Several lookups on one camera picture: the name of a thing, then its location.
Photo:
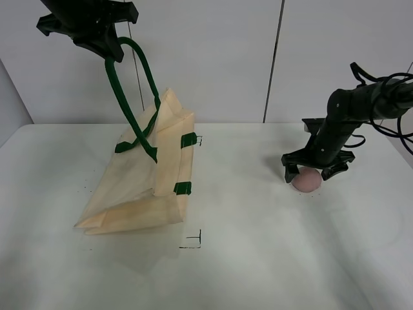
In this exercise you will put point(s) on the pink peach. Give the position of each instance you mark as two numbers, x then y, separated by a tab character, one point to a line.
308	180

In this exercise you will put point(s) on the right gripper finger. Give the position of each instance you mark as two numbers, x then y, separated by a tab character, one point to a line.
291	171
329	172

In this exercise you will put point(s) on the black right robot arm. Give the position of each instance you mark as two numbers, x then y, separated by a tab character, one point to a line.
386	98

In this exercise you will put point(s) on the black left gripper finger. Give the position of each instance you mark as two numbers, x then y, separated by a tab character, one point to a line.
102	41

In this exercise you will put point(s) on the cream linen tote bag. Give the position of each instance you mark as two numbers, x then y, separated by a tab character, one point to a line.
148	179

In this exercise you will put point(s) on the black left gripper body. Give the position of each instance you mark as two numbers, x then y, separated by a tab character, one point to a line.
75	18

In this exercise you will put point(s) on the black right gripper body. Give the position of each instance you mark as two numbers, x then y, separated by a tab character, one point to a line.
319	160

